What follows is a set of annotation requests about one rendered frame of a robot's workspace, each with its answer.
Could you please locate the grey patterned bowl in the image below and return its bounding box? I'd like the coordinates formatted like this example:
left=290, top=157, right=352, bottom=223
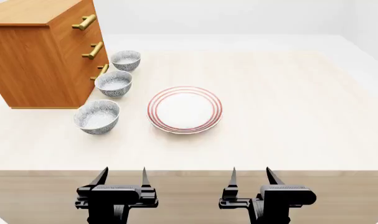
left=94, top=70, right=133, bottom=99
left=73, top=99, right=121, bottom=136
left=110, top=50, right=142, bottom=72

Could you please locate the wooden drawer cabinet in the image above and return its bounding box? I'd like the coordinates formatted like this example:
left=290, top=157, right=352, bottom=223
left=0, top=0, right=110, bottom=110

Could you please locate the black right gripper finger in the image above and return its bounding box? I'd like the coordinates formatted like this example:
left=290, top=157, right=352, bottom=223
left=227, top=166, right=239, bottom=189
left=265, top=166, right=285, bottom=186

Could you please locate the brass drawer handle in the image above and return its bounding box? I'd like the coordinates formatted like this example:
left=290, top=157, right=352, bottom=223
left=81, top=41, right=104, bottom=60
left=71, top=14, right=97, bottom=30
left=90, top=63, right=110, bottom=82

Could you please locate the white plate with red rings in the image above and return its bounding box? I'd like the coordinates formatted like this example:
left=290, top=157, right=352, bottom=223
left=146, top=86, right=224, bottom=135

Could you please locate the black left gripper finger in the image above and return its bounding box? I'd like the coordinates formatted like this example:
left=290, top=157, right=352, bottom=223
left=141, top=166, right=152, bottom=190
left=89, top=166, right=109, bottom=187

